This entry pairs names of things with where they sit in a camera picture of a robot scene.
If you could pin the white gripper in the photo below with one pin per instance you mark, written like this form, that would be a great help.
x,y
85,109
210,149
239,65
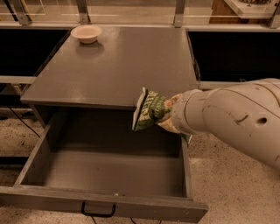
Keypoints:
x,y
180,112

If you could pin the green jalapeno chip bag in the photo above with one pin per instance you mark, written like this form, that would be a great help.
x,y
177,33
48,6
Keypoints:
x,y
150,108

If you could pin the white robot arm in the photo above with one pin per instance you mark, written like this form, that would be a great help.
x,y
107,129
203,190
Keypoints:
x,y
245,116

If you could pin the grey cabinet counter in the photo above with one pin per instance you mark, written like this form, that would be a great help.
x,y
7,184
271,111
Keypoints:
x,y
96,87

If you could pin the grey open drawer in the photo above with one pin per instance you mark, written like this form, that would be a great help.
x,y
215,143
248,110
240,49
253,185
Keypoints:
x,y
148,181

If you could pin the beige bowl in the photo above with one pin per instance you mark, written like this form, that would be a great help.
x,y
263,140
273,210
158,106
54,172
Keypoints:
x,y
87,33

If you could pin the wooden cabinet with tray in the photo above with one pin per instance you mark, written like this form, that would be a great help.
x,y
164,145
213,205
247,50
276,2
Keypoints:
x,y
242,11

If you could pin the metal railing frame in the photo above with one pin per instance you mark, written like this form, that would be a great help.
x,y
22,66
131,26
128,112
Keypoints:
x,y
193,15

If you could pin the black drawer handle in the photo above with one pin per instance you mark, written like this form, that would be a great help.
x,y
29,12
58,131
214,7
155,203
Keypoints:
x,y
99,212

